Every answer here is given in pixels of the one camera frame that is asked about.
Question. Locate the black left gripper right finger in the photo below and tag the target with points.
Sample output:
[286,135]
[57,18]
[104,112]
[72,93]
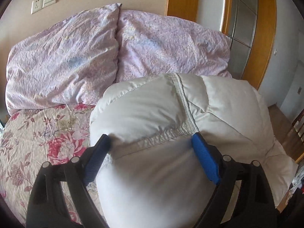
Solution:
[242,195]

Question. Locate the white puffer down jacket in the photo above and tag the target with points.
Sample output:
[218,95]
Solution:
[151,177]

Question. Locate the floral beige bed quilt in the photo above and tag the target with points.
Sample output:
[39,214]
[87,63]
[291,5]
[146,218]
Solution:
[32,137]

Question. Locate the lilac floral left pillow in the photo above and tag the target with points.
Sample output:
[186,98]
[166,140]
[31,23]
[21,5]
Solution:
[73,61]

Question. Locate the lilac floral pillow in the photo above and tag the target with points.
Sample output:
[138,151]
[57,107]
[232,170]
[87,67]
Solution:
[151,44]
[73,61]

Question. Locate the glass panel sliding door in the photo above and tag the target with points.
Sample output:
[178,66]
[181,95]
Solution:
[241,33]

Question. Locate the lilac floral right pillow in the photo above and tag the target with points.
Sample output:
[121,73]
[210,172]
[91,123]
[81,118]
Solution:
[151,44]

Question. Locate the white wall socket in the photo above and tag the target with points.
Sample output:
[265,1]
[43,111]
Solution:
[36,6]

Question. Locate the wooden door frame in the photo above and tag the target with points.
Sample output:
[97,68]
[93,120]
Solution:
[216,14]

